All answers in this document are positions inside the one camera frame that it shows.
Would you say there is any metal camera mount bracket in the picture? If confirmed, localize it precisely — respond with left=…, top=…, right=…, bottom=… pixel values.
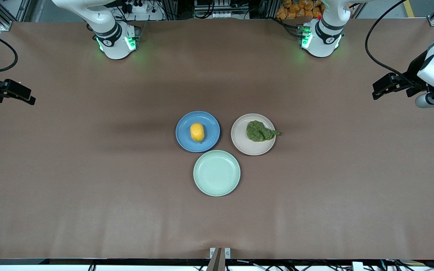
left=206, top=247, right=231, bottom=271

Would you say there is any bag of orange snacks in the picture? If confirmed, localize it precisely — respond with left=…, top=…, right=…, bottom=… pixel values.
left=276, top=0, right=325, bottom=20

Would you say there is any white power strip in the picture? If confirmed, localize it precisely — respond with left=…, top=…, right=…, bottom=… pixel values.
left=121, top=0, right=165, bottom=21

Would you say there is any yellow lemon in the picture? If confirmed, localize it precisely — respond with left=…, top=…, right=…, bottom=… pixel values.
left=190, top=123, right=205, bottom=143

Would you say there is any blue plate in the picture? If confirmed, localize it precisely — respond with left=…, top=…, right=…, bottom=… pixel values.
left=175, top=111, right=221, bottom=153

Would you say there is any green lettuce leaf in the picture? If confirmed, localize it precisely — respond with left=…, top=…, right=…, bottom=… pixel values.
left=246, top=120, right=281, bottom=142

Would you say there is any brown paper table cover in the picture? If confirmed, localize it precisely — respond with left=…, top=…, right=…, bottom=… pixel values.
left=0, top=18, right=434, bottom=260

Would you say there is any beige plate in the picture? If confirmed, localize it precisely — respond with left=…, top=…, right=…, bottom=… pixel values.
left=231, top=113, right=277, bottom=156

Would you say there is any pale green plate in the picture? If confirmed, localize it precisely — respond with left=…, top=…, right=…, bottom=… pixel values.
left=193, top=150, right=241, bottom=197

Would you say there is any black table edge rail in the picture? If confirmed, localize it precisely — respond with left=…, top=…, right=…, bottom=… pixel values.
left=0, top=258, right=434, bottom=267

